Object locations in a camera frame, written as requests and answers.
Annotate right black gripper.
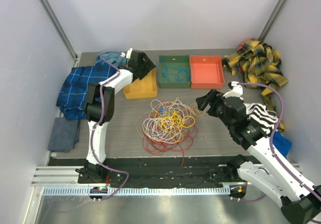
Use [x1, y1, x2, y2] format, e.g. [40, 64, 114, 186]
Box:
[196, 88, 234, 130]

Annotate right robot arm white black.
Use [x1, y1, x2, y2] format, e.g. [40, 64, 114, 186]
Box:
[196, 86, 320, 223]

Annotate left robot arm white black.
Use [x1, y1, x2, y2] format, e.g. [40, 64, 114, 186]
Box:
[84, 48, 155, 183]

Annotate yellow plastic bin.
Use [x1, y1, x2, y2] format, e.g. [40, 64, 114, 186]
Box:
[123, 69, 157, 99]

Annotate green plastic bin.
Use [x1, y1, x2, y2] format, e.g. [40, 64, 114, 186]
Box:
[156, 55, 191, 88]

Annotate red plastic bin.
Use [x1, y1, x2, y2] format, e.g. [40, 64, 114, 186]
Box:
[190, 55, 225, 89]

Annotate light blue cloth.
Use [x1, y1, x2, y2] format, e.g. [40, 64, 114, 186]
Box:
[95, 51, 127, 68]

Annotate black white striped cloth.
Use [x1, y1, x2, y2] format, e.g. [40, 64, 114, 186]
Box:
[244, 103, 278, 135]

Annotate yellow plaid shirt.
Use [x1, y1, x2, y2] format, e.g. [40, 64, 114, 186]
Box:
[222, 40, 289, 132]

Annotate pink cloth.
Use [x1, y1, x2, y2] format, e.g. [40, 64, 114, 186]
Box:
[236, 38, 256, 51]

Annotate blue plaid cloth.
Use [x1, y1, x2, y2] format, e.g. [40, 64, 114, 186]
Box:
[56, 62, 116, 120]

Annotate bright blue cloth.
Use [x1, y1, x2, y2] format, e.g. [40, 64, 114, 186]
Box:
[273, 131, 292, 157]

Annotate grey folded cloth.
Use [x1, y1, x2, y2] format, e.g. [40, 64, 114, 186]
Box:
[48, 117, 80, 152]

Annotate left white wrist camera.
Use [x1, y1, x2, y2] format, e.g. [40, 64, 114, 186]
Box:
[120, 48, 133, 60]

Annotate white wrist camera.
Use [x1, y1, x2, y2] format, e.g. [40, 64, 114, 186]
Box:
[223, 81, 244, 100]
[120, 48, 133, 60]

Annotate orange cable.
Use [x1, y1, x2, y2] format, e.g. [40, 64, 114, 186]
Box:
[135, 103, 194, 138]

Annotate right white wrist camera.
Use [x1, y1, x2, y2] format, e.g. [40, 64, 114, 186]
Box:
[223, 81, 244, 100]

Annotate yellow cable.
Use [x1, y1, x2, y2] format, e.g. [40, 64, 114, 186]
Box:
[156, 103, 205, 134]

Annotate white cable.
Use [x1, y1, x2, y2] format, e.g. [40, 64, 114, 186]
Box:
[142, 97, 196, 143]

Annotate red cable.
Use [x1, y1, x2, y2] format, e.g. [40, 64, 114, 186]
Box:
[142, 123, 201, 166]

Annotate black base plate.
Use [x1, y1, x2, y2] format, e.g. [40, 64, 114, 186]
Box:
[76, 156, 242, 189]

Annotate slotted cable duct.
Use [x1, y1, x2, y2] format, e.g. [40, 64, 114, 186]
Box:
[43, 185, 230, 196]

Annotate left aluminium frame post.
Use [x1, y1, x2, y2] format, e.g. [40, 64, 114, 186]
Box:
[39, 0, 78, 61]

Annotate aluminium frame post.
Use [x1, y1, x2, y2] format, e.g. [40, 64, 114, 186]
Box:
[39, 0, 78, 61]
[258, 0, 288, 41]

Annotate right aluminium frame post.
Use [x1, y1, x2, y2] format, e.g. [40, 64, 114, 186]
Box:
[258, 0, 288, 41]

